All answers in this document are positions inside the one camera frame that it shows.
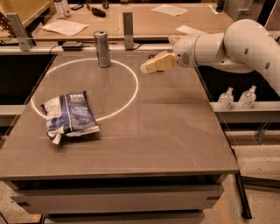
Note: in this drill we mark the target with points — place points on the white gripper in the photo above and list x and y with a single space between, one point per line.
184 50

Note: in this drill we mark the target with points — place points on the silver redbull can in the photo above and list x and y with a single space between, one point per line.
102 48

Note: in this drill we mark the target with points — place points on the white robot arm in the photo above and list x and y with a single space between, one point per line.
244 47

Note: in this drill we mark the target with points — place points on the white spray can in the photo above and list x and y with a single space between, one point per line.
62 8

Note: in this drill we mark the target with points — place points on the blue chip bag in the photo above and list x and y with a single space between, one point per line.
69 115

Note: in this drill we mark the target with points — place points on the white paper sheet right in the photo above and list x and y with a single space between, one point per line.
189 30

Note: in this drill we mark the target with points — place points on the white paper sheet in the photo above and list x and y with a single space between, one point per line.
189 30
65 27
170 10

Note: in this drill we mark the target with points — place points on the white paper sheet top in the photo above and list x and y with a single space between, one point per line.
170 10

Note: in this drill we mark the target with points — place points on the clear sanitizer bottle left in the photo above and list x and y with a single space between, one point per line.
225 100

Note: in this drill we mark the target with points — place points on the clear sanitizer bottle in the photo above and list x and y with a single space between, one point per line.
225 100
247 98

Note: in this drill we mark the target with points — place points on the black computer mouse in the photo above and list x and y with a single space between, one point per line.
99 13

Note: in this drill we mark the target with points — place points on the clear sanitizer bottle right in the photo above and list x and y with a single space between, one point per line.
247 98

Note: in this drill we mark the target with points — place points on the black power adapter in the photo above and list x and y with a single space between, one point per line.
72 46

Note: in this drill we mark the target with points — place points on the black phone on desk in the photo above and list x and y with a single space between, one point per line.
77 7

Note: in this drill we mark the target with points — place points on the white paper sheet left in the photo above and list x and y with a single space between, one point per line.
65 27

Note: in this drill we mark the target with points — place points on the white drawer front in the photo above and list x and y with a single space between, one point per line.
119 199

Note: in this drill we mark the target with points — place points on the middle metal bracket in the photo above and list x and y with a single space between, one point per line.
127 18

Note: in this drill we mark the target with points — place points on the metal bracket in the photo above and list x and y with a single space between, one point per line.
24 42
241 14
127 18

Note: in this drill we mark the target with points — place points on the right metal bracket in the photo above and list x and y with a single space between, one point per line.
241 14

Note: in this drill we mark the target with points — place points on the left metal bracket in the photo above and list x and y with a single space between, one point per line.
24 42

